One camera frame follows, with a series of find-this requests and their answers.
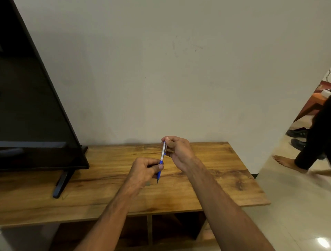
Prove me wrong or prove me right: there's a black flat screen television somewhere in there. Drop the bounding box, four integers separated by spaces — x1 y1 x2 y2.
0 0 90 199

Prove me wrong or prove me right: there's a person's right forearm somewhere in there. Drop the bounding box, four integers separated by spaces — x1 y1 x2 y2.
184 158 275 251

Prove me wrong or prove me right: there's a person's right hand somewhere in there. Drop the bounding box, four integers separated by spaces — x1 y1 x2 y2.
162 136 200 173

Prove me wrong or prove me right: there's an orange brown wooden furniture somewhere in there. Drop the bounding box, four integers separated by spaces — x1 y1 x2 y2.
293 80 331 123

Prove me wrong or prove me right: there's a person's left hand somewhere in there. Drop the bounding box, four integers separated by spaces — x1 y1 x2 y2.
124 157 164 193

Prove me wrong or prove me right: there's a wooden television cabinet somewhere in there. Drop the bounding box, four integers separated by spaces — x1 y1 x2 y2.
0 141 271 251

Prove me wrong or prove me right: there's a blue and silver pen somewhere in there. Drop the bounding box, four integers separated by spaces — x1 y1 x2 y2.
156 141 167 184

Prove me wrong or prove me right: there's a black shoe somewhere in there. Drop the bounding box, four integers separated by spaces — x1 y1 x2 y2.
291 138 307 151
286 128 309 139

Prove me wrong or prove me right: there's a person's left forearm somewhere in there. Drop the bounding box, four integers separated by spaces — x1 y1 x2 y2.
74 184 142 251

